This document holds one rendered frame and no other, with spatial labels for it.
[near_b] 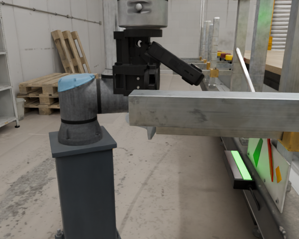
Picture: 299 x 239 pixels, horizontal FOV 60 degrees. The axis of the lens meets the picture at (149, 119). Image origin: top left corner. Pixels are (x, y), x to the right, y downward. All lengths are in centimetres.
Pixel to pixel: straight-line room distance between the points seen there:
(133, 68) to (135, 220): 126
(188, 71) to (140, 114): 25
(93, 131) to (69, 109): 13
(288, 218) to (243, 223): 114
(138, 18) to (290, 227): 44
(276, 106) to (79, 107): 89
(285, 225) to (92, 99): 78
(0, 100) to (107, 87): 258
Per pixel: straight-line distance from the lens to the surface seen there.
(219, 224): 165
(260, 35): 80
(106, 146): 108
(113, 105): 106
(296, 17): 56
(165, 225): 160
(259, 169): 67
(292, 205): 60
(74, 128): 108
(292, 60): 56
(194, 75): 48
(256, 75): 80
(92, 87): 106
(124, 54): 49
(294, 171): 93
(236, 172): 67
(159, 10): 47
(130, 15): 46
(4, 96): 350
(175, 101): 24
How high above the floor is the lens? 101
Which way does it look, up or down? 17 degrees down
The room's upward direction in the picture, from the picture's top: straight up
